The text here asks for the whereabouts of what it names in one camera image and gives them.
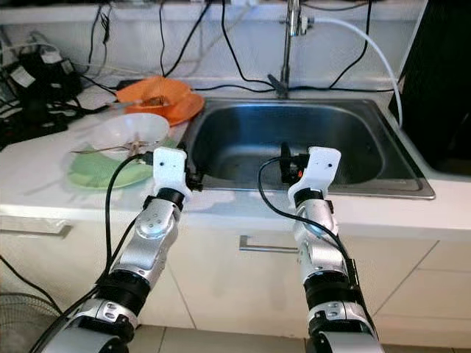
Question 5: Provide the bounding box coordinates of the wire fan guard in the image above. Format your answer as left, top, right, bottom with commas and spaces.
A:
0, 293, 52, 353

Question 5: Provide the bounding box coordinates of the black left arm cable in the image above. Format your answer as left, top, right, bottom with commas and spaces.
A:
29, 152, 155, 353

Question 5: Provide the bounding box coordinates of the stainless steel sink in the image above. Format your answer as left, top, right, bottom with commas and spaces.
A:
178, 98, 436, 201

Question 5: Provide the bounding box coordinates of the black power adapter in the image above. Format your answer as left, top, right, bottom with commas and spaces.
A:
7, 50, 83, 100

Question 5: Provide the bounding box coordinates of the white bowl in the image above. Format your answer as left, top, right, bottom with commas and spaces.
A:
90, 113, 170, 161

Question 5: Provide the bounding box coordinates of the green plate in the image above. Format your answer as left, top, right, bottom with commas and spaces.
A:
68, 143, 177, 190

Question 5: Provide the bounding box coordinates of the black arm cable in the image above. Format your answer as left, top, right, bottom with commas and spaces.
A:
258, 157, 361, 295
29, 152, 155, 353

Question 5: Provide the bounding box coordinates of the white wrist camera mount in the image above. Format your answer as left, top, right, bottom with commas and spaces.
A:
152, 147, 192, 193
287, 146, 341, 207

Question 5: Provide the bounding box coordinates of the metal spoon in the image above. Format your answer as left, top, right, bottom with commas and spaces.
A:
70, 143, 130, 157

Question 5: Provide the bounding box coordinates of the orange plate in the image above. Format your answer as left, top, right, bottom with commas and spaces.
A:
132, 92, 205, 126

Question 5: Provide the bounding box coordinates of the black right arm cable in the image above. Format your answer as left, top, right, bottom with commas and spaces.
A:
258, 157, 361, 295

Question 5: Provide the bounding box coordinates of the black appliance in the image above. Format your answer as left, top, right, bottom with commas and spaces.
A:
389, 0, 471, 174

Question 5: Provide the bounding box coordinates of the black power strip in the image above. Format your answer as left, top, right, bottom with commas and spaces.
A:
0, 103, 74, 144

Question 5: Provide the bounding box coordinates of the white kitchen cabinet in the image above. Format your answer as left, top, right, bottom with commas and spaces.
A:
0, 213, 471, 346

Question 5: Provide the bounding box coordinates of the chrome faucet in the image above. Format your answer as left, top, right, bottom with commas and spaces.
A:
267, 0, 314, 99

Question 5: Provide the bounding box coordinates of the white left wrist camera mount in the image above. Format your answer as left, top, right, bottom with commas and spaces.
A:
152, 147, 192, 193

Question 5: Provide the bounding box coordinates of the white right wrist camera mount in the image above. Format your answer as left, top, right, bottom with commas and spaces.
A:
287, 146, 341, 207

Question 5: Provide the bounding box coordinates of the white faucet hose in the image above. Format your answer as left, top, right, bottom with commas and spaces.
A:
309, 16, 404, 127

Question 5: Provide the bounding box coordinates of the black power cable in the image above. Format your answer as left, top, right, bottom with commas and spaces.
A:
219, 0, 275, 90
160, 0, 168, 76
163, 0, 212, 78
326, 0, 374, 90

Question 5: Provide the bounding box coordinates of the silver drawer handle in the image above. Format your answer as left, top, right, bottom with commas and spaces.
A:
0, 224, 45, 238
239, 234, 301, 254

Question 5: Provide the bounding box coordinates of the orange bowl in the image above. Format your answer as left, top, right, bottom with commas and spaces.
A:
116, 76, 192, 107

